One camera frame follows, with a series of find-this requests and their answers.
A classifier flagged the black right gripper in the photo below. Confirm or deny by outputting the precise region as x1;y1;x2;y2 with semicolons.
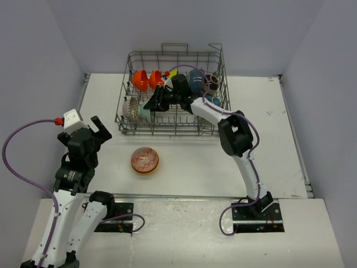
144;85;182;113

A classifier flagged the grey wire dish rack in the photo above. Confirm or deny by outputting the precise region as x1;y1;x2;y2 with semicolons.
115;43;231;137

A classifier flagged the mint green bowl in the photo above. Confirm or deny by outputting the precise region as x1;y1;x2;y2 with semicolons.
139;100;156;123

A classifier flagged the brown patterned white bowl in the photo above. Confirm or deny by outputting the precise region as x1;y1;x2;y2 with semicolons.
122;98;140;122

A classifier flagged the lime green bowl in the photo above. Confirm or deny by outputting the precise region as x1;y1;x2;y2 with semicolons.
168;69;179;79

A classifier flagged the yellow ribbed bowl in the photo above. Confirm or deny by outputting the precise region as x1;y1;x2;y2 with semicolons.
132;165;159;175

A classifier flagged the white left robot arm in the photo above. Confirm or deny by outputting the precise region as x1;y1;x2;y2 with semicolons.
21;112;116;267

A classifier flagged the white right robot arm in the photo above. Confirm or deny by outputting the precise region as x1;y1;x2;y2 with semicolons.
144;74;273;219

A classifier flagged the orange bowl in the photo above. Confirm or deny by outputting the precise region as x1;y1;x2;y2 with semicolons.
148;70;165;91
132;70;148;92

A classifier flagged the orange bowl far left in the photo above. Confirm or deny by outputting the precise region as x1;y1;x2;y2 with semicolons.
132;70;148;92

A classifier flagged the dark blue glazed bowl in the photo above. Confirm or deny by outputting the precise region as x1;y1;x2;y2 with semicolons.
186;69;205;95

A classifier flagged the blue floral bowl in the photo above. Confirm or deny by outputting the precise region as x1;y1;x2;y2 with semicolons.
206;95;222;107

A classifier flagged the black striped bowl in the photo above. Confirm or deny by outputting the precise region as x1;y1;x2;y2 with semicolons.
202;75;219;95

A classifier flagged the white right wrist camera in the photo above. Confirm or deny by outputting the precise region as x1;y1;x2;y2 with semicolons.
163;71;173;89

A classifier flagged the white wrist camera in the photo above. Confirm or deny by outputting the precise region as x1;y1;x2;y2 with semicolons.
163;71;173;89
55;109;87;135

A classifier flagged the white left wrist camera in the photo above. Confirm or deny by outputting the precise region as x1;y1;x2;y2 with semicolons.
55;109;87;135

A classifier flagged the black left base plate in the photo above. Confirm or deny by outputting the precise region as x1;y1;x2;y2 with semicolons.
94;202;134;234

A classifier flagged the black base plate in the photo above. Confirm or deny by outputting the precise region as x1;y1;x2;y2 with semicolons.
94;202;134;234
232;202;285;233

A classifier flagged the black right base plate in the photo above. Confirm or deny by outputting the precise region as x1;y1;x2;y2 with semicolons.
232;202;285;233

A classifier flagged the right aluminium table rail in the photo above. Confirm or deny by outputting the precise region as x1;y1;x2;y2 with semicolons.
277;74;314;199

